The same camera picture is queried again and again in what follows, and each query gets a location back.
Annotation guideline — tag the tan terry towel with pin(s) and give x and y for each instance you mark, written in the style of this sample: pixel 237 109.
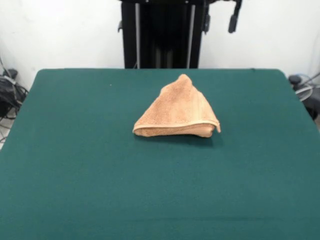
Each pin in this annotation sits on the tan terry towel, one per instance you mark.
pixel 175 107

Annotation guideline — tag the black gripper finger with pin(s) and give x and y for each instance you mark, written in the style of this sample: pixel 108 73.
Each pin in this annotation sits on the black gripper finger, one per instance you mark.
pixel 207 21
pixel 233 23

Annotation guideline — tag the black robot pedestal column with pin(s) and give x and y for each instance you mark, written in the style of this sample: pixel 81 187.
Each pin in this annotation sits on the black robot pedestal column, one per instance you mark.
pixel 162 37

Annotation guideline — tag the dark green table cloth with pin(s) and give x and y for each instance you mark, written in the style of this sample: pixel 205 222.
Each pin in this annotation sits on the dark green table cloth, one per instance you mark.
pixel 75 175

